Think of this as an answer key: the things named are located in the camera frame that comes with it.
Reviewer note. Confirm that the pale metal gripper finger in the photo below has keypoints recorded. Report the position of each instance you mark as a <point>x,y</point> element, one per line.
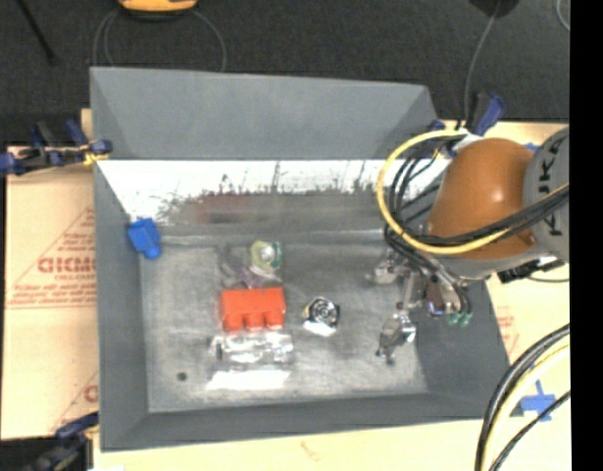
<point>385,271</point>
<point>398,334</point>

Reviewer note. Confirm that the silver round metal thing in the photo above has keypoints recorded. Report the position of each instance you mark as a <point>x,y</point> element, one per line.
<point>322,310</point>

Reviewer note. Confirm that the clear and green round thing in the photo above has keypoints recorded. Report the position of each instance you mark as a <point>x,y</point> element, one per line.
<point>266,257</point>

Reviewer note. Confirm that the orange-red toy brick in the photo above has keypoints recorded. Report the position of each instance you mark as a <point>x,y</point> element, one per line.
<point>252,307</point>

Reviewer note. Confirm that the clear plastic bottle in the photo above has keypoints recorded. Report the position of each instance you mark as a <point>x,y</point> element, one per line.
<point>254,351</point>

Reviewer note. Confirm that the grey metal bin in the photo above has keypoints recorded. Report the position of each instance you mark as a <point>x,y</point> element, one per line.
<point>281,130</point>

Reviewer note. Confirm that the brown cardboard board, red print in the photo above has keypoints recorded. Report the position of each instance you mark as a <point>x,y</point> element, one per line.
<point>46,341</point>

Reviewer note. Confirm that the black cylinder on white bracket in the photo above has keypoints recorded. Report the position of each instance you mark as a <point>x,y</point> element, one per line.
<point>519,272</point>

